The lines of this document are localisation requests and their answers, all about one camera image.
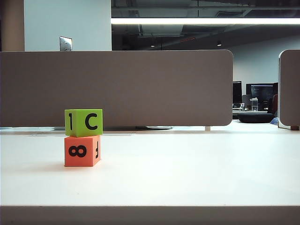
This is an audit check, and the clear plastic container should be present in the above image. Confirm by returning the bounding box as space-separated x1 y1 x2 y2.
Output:
249 97 259 111

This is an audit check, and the metal wall switch plate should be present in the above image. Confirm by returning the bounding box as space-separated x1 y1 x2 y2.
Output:
59 36 73 52

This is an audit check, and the black round cushion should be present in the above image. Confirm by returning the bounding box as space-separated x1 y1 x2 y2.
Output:
237 112 275 123

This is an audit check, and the narrow brown desk partition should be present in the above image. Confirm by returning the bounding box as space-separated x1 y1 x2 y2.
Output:
278 49 300 130

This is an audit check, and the wide dark computer monitor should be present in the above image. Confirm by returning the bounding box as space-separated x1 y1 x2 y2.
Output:
246 82 279 111

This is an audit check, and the long ceiling light strip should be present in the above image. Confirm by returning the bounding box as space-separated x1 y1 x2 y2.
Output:
111 17 300 25

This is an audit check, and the narrow dark computer monitor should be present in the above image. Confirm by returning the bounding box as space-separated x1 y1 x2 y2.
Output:
232 81 242 104

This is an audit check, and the orange foam letter block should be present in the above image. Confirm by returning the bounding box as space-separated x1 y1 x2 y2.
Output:
64 135 102 167

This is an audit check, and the green foam letter block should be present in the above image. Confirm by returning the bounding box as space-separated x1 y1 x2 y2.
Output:
64 108 104 138

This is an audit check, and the silver flat stand base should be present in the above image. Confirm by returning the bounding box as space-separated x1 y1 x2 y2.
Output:
135 125 173 130

